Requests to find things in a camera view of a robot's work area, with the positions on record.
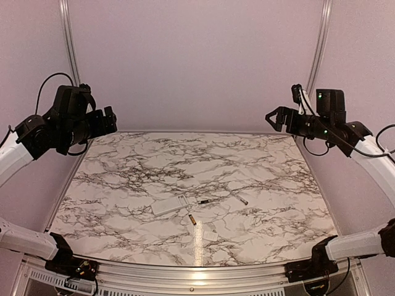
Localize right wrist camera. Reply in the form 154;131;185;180
291;84;312;115

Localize front aluminium rail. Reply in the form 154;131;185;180
12;257;371;295

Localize batteries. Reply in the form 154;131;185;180
188;214;197;226

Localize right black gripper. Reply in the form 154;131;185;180
265;105;333;140

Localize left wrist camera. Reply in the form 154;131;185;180
79;83;91;94

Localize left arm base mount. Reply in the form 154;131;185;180
45;257;99;281

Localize left aluminium frame post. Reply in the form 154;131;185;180
59;0;81;85

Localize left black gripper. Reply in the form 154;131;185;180
59;104;117;147

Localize white remote control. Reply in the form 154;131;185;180
151;195;189;216

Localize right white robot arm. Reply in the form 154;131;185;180
265;84;394;276

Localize aluminium frame post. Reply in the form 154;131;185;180
59;0;81;85
307;0;333;95

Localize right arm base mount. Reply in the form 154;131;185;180
285;258;339;282

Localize white battery cover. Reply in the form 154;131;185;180
202;231;218;241

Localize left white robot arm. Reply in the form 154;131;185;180
1;83;117;274

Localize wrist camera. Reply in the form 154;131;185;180
79;83;91;94
291;84;312;115

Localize right aluminium frame post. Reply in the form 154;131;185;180
307;0;333;95

